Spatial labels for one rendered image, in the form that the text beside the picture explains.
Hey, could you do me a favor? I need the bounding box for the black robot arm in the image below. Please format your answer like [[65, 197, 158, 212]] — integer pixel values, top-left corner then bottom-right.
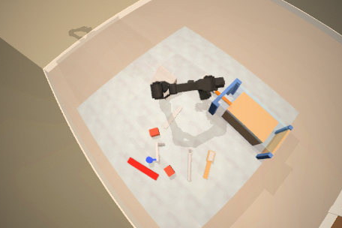
[[150, 75, 225, 100]]

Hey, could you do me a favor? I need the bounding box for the red flat bar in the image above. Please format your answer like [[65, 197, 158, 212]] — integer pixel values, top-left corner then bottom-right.
[[128, 157, 159, 180]]

